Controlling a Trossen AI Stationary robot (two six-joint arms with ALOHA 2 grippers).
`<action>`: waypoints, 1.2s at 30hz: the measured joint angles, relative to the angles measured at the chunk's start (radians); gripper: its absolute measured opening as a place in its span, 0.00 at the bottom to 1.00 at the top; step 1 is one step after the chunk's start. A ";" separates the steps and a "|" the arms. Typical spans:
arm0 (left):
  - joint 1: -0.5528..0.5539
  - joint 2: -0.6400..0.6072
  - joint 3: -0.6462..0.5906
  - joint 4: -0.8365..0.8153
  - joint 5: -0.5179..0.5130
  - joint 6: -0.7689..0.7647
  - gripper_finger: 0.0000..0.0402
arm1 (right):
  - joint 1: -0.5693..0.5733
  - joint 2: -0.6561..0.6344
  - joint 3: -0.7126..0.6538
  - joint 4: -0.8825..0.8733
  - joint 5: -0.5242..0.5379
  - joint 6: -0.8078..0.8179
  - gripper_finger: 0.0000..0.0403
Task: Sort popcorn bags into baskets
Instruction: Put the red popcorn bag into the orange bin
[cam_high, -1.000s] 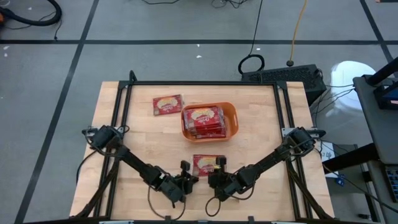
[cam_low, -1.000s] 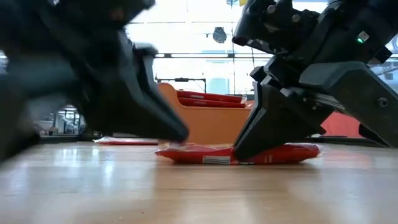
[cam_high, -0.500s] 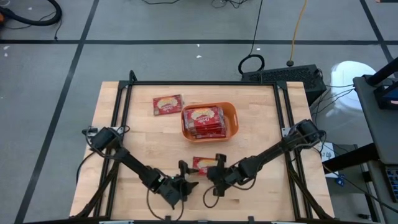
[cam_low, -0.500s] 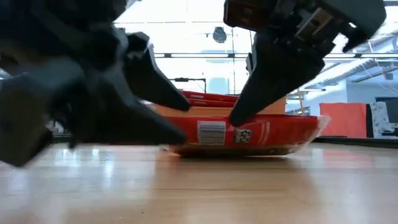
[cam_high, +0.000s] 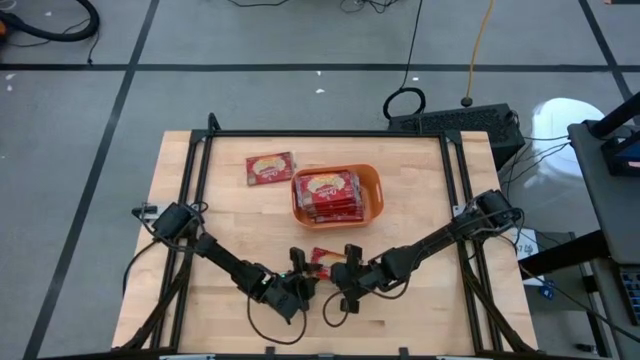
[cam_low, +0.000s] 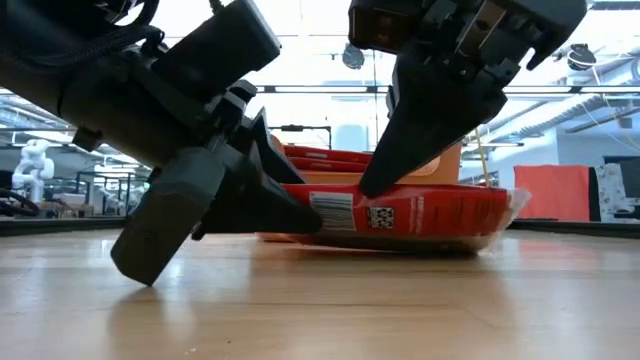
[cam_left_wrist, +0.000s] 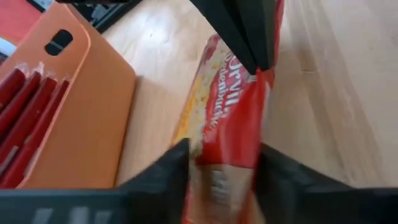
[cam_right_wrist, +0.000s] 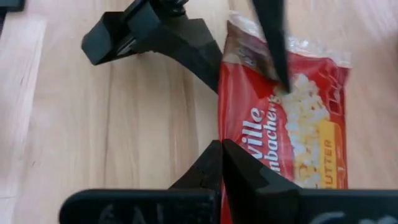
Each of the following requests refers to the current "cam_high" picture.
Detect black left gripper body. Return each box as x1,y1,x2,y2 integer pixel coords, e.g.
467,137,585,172
257,247,319,324

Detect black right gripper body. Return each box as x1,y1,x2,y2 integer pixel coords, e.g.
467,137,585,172
342,244,396,314

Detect orange plastic basket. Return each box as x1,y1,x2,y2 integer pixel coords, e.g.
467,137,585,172
289,163,385,230

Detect white paper sheet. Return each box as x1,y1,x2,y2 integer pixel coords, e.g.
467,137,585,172
509,227,546,287

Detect black desk base beam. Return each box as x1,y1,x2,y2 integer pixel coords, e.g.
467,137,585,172
517,229,609,281

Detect grey side desk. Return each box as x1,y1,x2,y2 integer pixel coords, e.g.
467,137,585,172
567,119,640,266

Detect black keyboard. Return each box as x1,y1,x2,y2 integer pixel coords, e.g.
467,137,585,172
618,267,640,326

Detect black device blue screen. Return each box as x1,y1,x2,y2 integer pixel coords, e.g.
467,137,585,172
599,133,640,177

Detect black monitor pole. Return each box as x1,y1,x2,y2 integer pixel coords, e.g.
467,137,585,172
587,92,640,141

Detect black aluminium table frame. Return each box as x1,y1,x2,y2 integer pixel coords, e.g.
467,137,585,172
112,112,540,360

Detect black coiled hanging cable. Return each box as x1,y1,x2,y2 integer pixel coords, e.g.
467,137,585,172
382,0,427,121

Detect yellow hanging cable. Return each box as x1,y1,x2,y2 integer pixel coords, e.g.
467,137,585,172
462,0,497,109

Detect black vacuum hose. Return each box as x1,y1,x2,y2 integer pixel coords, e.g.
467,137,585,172
0,0,101,44

